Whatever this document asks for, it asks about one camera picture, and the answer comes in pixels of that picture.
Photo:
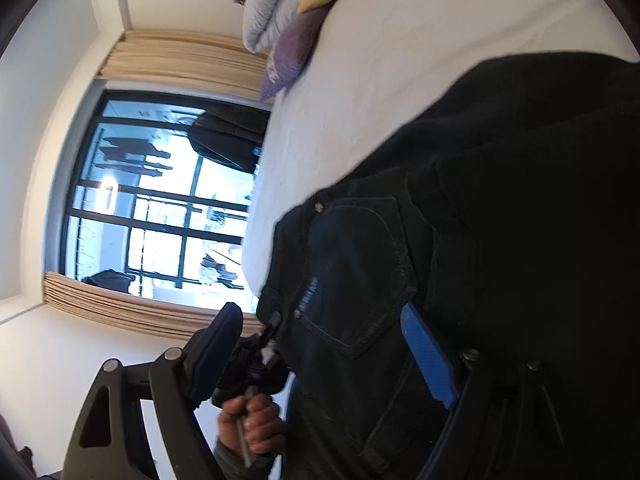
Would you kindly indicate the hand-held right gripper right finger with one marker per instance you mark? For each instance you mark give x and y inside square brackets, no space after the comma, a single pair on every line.
[430,360]

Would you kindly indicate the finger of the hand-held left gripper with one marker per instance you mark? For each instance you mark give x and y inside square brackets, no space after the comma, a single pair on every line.
[272,322]

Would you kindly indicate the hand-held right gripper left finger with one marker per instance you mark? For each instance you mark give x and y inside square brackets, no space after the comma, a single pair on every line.
[212,355]

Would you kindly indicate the black pants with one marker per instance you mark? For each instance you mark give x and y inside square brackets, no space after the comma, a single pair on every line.
[500,210]

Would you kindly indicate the person's left forearm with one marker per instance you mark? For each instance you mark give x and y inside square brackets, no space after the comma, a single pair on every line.
[235,465]

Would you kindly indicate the person's left hand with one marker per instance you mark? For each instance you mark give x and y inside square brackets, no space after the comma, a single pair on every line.
[260,420]

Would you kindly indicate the black framed window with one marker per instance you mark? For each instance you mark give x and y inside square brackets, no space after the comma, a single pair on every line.
[150,220]

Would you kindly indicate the dark jacket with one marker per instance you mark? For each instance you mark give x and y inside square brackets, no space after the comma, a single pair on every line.
[230,140]

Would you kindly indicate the purple cushion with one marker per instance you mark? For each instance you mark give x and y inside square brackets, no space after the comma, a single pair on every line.
[295,50]

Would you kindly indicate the beige curtain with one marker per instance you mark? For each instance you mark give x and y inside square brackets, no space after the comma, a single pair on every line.
[190,60]

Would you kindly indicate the bed with white sheet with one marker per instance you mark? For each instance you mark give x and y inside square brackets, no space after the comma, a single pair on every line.
[400,50]

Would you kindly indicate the folded white duvet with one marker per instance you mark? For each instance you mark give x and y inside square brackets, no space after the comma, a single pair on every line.
[270,15]

